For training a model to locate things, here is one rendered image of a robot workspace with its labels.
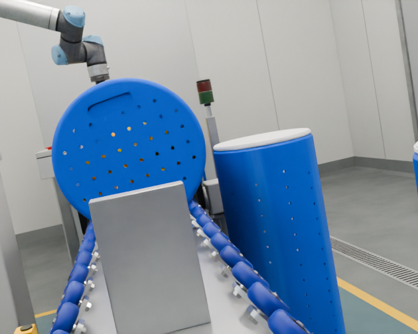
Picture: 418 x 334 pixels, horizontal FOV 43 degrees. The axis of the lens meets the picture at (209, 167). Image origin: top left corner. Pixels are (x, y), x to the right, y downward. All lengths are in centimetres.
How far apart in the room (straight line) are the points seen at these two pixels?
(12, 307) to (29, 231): 480
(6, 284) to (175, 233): 91
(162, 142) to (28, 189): 522
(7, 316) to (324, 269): 83
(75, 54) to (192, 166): 108
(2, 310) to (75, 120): 63
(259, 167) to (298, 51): 543
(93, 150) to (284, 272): 68
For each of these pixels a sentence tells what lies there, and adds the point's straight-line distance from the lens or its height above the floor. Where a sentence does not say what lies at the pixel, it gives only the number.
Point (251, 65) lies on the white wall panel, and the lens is 653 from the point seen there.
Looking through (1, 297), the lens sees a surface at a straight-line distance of 145.
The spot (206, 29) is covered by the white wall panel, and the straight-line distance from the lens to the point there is 643.
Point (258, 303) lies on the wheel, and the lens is 51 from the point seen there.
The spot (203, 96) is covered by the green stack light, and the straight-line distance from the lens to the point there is 228.
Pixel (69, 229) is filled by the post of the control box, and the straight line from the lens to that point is 214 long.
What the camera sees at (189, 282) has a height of 98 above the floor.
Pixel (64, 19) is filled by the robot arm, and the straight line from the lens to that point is 193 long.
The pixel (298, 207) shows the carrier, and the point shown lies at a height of 85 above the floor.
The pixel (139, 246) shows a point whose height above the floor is 103.
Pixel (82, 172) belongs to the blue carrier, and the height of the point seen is 108.
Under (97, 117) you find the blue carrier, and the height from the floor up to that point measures 117.
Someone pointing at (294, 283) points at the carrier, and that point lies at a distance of 146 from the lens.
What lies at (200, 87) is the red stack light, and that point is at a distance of 229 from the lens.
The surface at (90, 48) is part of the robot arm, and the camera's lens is 204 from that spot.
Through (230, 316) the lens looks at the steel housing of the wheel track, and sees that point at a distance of 60.
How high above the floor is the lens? 116
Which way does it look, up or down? 7 degrees down
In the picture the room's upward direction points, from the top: 11 degrees counter-clockwise
